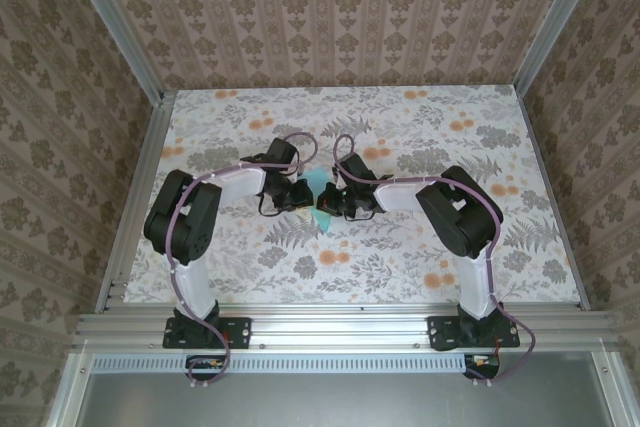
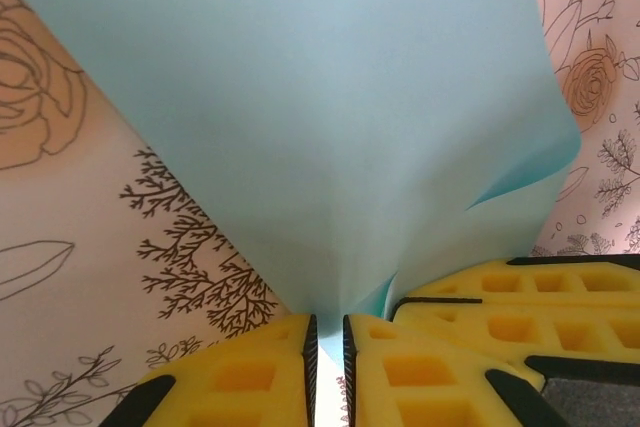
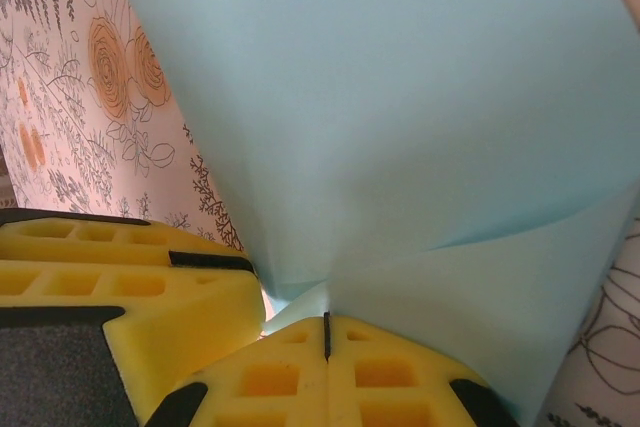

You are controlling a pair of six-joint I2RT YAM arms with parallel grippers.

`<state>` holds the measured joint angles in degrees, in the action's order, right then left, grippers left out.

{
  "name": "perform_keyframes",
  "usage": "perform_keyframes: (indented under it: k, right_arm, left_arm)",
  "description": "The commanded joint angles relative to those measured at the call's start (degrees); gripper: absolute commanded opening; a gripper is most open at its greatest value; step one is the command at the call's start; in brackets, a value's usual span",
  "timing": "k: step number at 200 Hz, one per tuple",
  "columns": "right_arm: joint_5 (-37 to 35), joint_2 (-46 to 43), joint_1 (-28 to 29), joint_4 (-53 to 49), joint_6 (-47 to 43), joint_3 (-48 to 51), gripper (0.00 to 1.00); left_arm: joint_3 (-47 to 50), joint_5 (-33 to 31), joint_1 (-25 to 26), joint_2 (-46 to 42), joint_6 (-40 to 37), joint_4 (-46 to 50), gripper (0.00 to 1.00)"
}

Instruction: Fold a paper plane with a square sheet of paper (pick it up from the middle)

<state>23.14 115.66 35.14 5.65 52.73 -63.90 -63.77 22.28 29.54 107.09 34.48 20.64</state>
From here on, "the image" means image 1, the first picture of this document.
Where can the light blue paper sheet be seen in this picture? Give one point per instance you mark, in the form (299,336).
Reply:
(322,222)

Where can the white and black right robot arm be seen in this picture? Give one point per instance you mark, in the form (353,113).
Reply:
(475,287)

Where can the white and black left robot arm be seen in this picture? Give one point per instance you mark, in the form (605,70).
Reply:
(195,287)

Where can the floral patterned table cover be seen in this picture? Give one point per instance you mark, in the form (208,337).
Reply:
(350,277)

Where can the aluminium cross beam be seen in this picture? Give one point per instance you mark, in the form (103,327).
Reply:
(340,327)

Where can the black connector board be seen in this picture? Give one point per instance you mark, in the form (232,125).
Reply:
(482,369)
(200,364)

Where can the grey metal panel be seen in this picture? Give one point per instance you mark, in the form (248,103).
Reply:
(350,402)

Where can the aluminium table side rail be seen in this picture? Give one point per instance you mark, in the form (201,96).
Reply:
(554,197)
(140,197)

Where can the aluminium corner post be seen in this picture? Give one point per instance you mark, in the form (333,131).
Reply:
(556,22)
(119,27)

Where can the aluminium lower frame rail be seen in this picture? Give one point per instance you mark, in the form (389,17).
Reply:
(617,387)
(67,397)

